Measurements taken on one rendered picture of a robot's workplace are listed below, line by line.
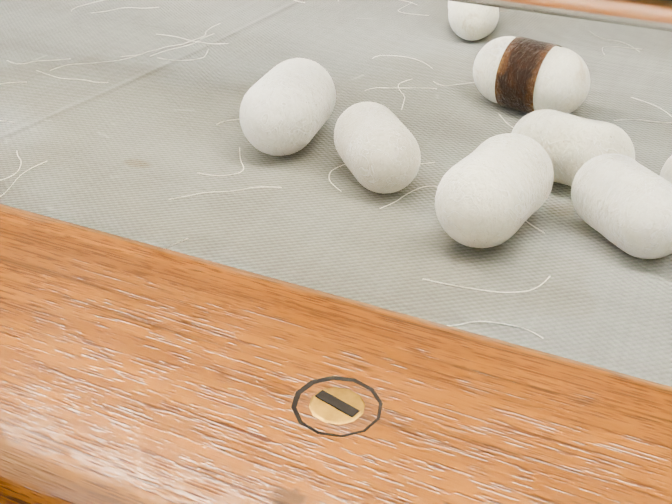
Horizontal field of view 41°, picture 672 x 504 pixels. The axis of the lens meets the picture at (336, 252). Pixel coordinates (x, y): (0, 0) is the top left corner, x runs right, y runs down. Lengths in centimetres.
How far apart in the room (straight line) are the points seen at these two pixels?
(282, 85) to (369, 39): 11
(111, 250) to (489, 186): 8
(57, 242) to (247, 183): 8
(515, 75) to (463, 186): 9
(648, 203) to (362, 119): 7
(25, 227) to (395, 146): 9
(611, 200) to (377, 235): 5
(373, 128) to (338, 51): 11
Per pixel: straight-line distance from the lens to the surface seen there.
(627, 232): 20
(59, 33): 36
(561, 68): 27
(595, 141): 23
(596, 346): 18
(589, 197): 21
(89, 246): 16
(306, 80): 24
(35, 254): 16
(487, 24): 34
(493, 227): 20
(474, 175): 20
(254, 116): 24
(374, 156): 22
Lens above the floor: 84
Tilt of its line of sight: 31 degrees down
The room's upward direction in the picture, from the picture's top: 2 degrees clockwise
